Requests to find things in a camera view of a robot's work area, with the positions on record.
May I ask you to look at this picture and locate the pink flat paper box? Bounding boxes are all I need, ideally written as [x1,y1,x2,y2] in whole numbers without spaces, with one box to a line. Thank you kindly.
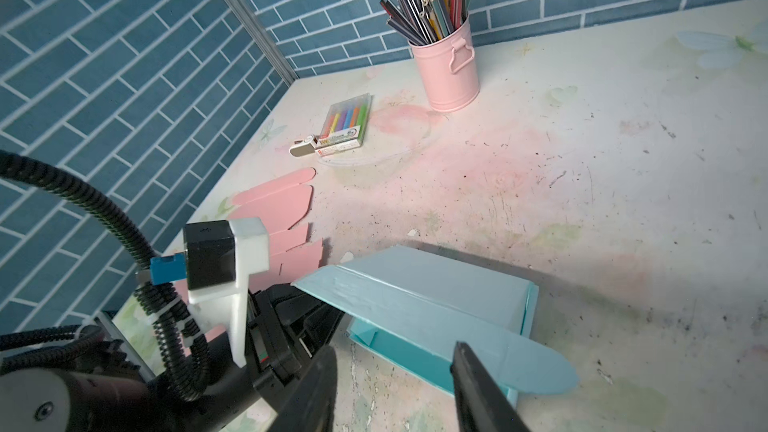
[193,167,324,293]

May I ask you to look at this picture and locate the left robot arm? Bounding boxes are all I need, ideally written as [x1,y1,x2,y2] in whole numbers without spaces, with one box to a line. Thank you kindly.
[1,284,343,431]

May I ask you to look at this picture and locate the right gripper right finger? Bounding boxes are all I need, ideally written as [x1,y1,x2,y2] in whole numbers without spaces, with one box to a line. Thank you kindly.
[450,342,530,432]

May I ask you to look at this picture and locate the pink metal pencil cup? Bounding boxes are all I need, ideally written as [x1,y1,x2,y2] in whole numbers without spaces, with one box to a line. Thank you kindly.
[411,20,480,113]

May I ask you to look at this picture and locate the bundle of coloured pencils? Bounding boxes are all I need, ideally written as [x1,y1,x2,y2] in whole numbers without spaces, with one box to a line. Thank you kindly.
[379,0,471,47]

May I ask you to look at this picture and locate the light blue paper box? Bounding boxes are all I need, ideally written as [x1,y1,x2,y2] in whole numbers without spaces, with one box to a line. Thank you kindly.
[294,246,579,402]

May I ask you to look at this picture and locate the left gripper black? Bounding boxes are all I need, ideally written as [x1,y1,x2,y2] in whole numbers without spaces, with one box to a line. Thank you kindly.
[137,284,343,431]

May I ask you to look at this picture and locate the clear highlighter marker pack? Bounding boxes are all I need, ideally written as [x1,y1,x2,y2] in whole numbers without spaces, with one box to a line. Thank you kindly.
[315,93,373,157]

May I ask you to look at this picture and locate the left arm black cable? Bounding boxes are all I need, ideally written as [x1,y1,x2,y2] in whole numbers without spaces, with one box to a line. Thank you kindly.
[0,151,211,403]

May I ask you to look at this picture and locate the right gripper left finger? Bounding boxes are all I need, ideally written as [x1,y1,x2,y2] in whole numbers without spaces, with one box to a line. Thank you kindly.
[267,346,338,432]

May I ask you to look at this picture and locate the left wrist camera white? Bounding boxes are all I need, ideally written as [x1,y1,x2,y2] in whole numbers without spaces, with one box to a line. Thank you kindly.
[149,218,270,368]

